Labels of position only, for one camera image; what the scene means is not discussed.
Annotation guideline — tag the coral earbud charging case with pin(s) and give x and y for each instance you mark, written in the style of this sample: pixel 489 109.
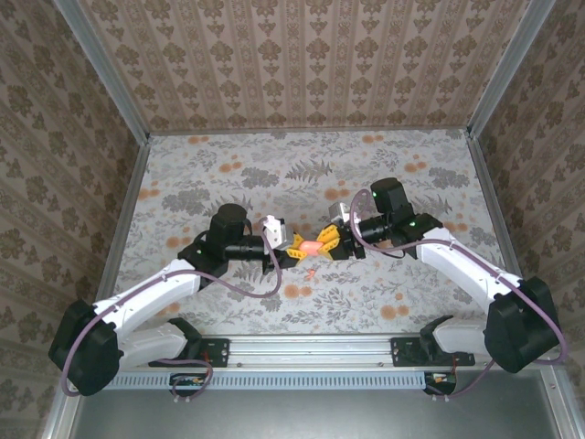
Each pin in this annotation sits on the coral earbud charging case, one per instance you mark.
pixel 310 247

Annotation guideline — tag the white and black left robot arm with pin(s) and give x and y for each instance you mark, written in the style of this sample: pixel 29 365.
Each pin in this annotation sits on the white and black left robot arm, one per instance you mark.
pixel 151 297

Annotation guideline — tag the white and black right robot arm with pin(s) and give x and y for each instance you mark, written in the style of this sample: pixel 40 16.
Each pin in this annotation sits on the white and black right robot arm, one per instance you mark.
pixel 466 270

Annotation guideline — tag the grey metal sheet panel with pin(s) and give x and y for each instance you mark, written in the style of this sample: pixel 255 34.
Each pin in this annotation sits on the grey metal sheet panel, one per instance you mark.
pixel 320 416

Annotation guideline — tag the aluminium table side rail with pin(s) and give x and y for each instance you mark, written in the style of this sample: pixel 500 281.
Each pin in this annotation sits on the aluminium table side rail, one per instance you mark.
pixel 124 219
pixel 487 183

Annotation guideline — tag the aluminium table back rail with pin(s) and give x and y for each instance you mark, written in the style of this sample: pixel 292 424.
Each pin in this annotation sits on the aluminium table back rail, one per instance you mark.
pixel 311 132

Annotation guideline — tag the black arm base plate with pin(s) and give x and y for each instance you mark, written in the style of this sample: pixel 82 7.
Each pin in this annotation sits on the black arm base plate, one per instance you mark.
pixel 404 352
pixel 219 352

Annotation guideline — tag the aluminium frame corner post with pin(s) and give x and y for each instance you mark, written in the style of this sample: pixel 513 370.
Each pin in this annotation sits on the aluminium frame corner post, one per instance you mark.
pixel 508 68
pixel 109 78

